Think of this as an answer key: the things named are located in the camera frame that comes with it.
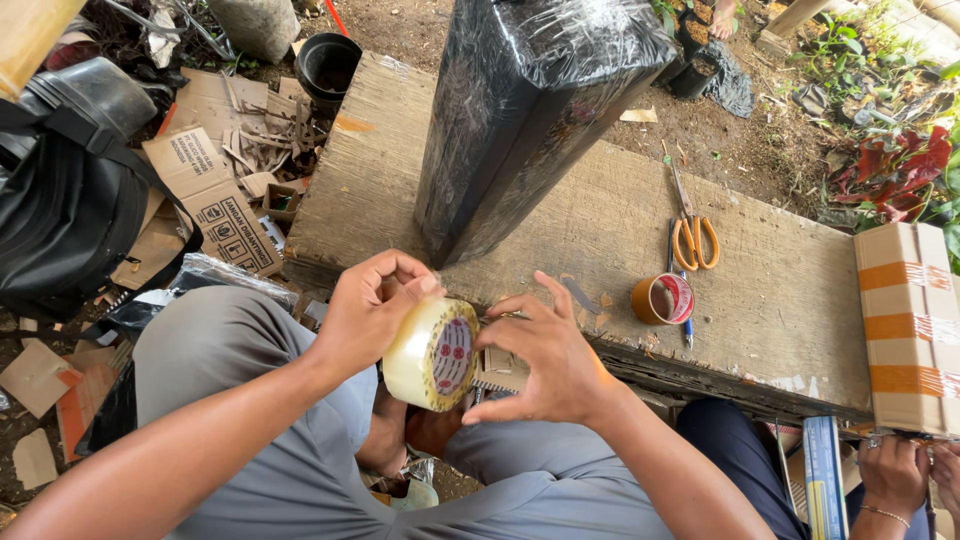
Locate person's right hand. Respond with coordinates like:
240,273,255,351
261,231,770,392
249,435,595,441
460,270,619,429

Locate black plant grow bags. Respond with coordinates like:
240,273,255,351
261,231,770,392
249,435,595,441
664,0,756,120

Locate cutter blade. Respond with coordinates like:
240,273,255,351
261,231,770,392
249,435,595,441
561,276,603,316

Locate black plastic pot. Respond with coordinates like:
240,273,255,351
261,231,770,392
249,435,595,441
294,31,364,115

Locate red-leaved plant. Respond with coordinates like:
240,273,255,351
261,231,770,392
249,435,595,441
831,125,954,224

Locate small open cardboard box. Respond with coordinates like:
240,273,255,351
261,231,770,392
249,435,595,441
261,183,303,224

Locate person's grey trousers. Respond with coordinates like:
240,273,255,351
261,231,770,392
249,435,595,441
132,285,676,540

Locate printed cardboard sheet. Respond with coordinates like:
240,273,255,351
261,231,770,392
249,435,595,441
141,125,285,278

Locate brown packing tape roll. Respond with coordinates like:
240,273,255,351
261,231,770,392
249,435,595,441
630,272,696,327

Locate grey sack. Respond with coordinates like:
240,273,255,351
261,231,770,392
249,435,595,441
205,0,303,66

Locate clear packing tape roll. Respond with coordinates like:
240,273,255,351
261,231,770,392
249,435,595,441
381,297,482,414

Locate heap of cardboard scraps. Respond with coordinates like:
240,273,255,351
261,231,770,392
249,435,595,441
112,67,331,294

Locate person's left hand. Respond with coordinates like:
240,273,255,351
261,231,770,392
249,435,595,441
321,249,448,378

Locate black plastic-wrapped tall package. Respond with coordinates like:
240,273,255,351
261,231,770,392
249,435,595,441
413,0,678,270

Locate thin chain bracelet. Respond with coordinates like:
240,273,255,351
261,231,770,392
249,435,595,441
859,504,912,530

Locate blue flat box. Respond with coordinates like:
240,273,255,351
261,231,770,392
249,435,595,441
801,415,850,540

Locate blue pen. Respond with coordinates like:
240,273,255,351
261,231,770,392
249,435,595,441
678,270,696,351

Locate cardboard box with orange tape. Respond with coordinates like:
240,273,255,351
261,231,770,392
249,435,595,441
852,221,960,439

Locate red stick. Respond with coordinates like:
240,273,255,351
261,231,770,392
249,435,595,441
323,0,351,38

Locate orange-handled scissors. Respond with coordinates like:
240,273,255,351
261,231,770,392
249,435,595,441
666,160,722,273

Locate black bucket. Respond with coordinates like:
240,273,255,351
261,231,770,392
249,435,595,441
21,57,159,141

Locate yellow cardboard tube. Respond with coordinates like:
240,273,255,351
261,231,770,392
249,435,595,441
0,0,88,103

